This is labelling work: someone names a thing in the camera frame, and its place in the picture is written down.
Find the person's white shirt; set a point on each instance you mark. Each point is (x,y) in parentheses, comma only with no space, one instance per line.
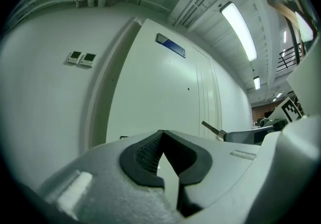
(306,80)

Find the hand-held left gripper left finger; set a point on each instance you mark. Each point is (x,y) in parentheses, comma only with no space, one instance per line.
(105,180)

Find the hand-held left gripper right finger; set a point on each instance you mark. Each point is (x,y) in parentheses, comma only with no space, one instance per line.
(220,160)

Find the black metal railing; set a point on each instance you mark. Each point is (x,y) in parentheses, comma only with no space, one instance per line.
(289,58)

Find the long ceiling light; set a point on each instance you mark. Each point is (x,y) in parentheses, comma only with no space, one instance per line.
(240,29)

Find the door frame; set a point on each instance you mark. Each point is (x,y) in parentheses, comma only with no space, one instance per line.
(105,87)

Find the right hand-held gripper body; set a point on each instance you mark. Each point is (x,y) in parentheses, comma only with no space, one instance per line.
(288,111)

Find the blue door sign plate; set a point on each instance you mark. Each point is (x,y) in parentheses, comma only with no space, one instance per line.
(171,45)

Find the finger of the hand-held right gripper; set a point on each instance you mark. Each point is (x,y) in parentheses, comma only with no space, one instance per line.
(243,136)

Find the white door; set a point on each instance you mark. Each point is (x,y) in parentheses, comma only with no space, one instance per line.
(155,87)

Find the white wall thermostat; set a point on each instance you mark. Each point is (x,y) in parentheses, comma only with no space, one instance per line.
(74,57)
(88,59)

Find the short ceiling light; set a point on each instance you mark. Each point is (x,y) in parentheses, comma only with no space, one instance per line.
(256,83)

